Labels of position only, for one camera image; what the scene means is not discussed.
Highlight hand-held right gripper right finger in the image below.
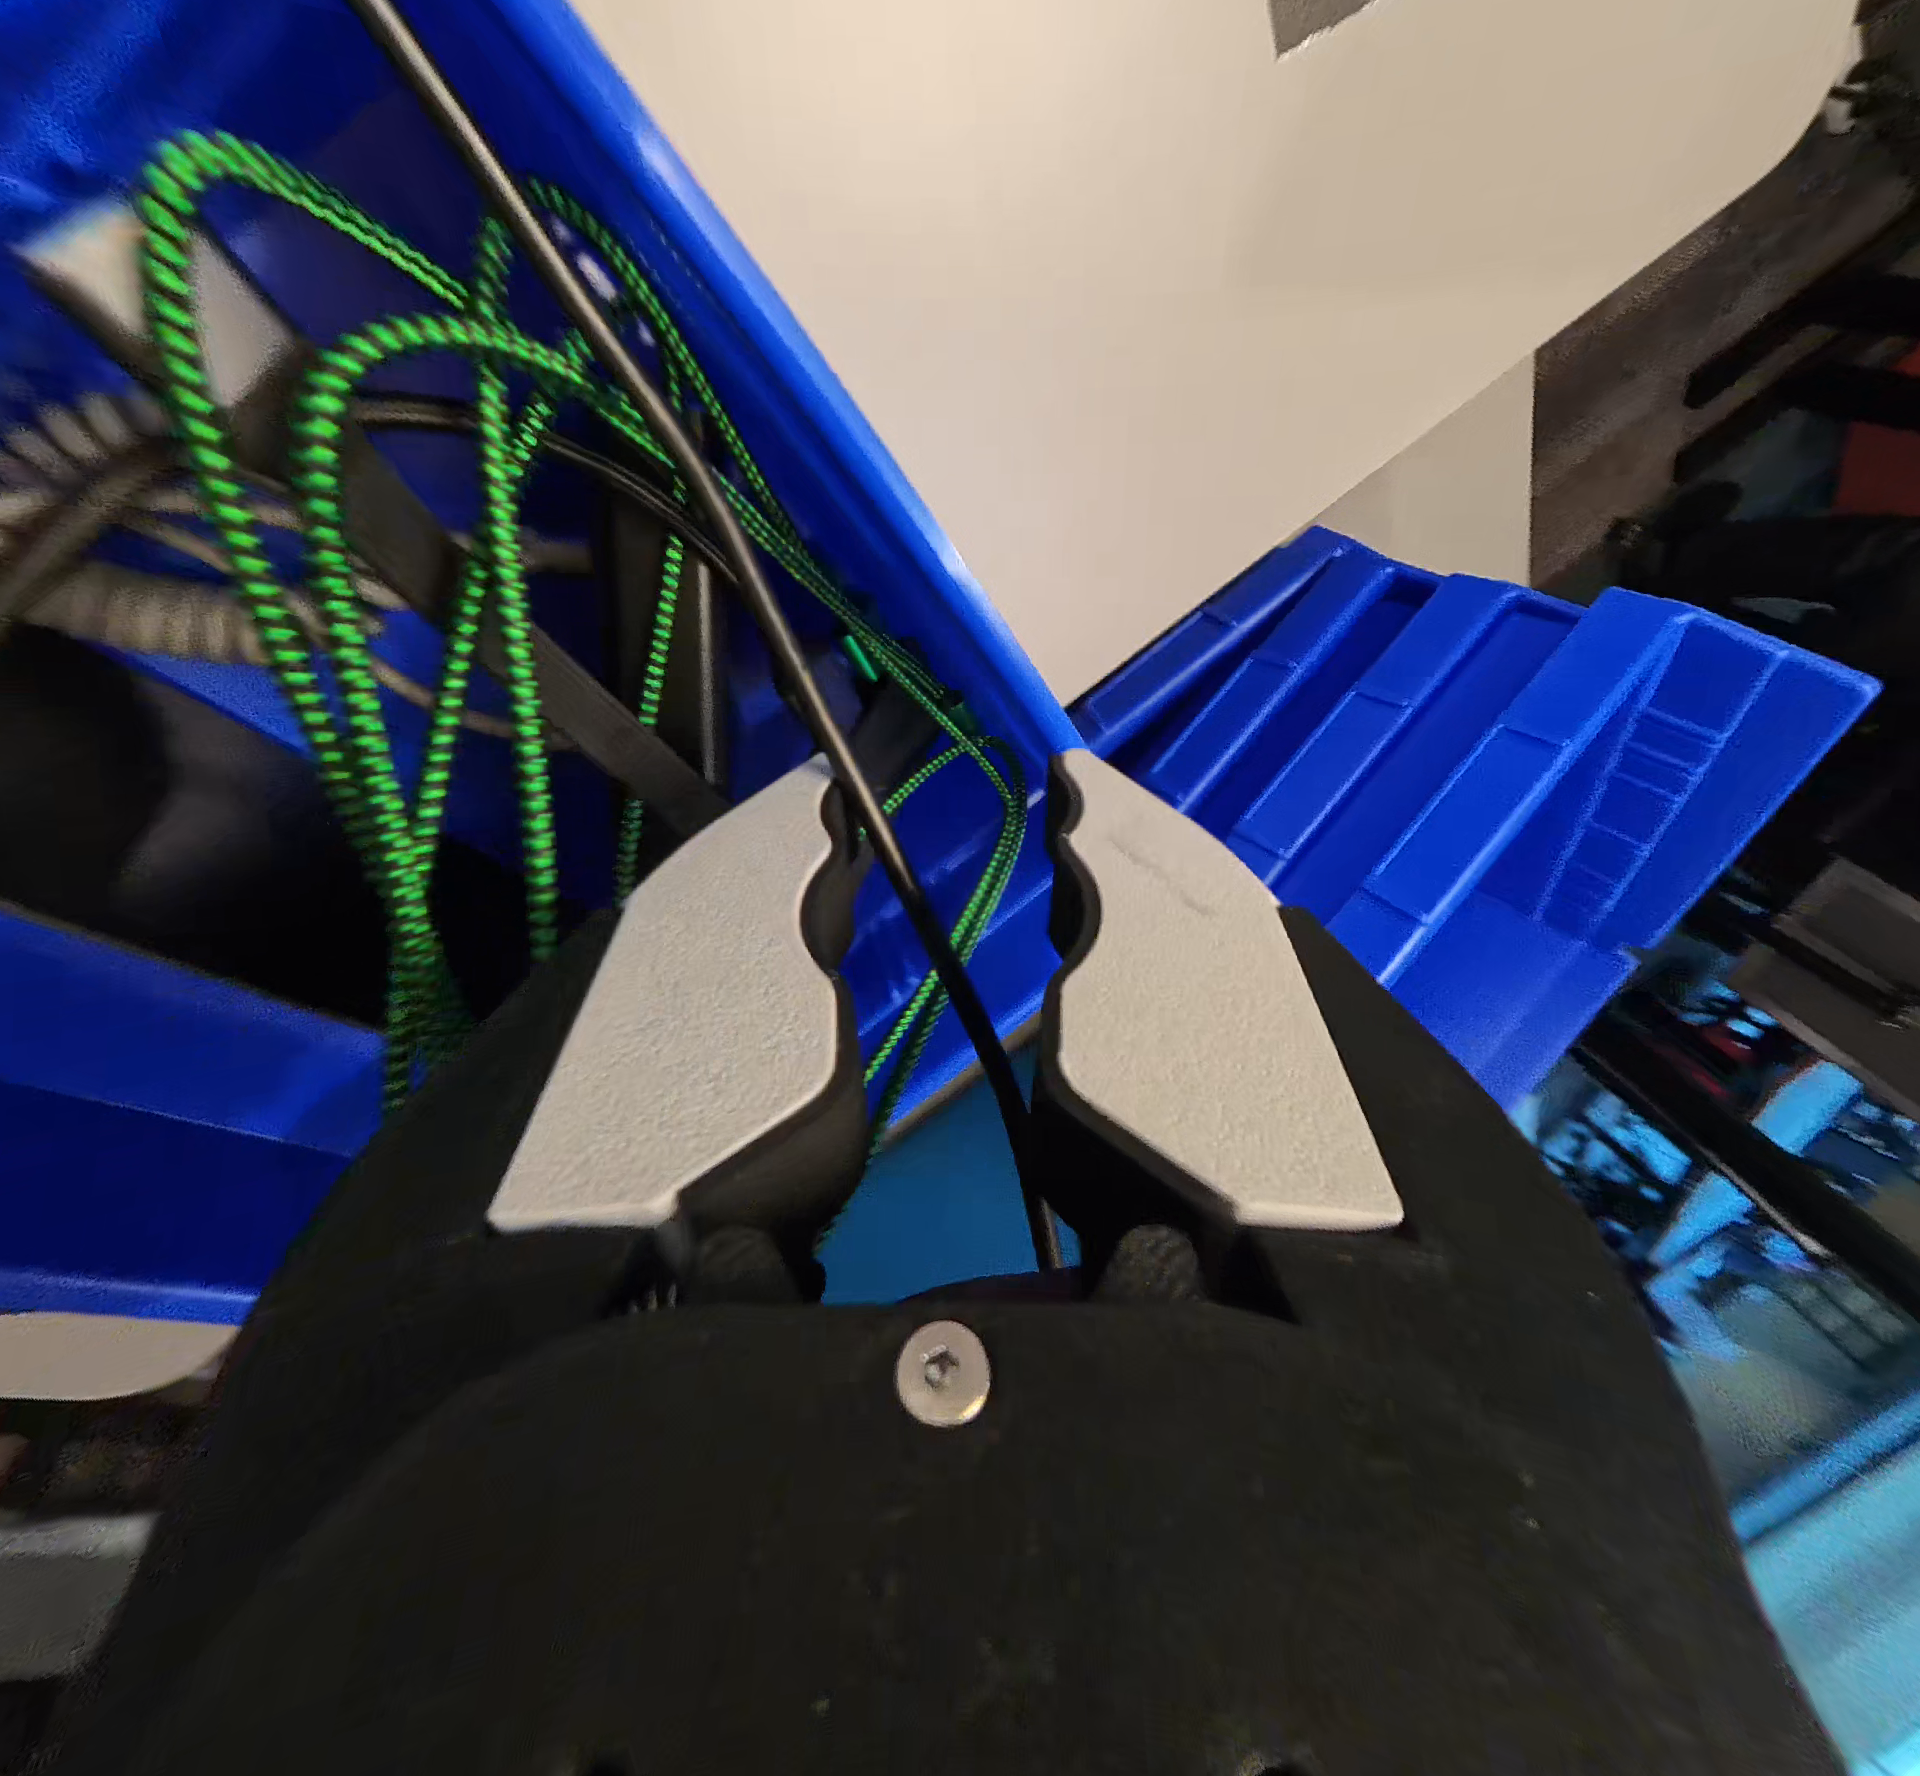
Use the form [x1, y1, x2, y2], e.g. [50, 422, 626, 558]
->
[1032, 750, 1407, 1252]

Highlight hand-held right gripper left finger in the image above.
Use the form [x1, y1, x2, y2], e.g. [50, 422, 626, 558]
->
[488, 755, 874, 1245]

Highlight thin black hub cord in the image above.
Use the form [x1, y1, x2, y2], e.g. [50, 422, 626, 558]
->
[239, 0, 1070, 1276]

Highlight green braided cable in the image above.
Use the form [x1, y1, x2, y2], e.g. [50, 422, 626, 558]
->
[135, 131, 1038, 1148]

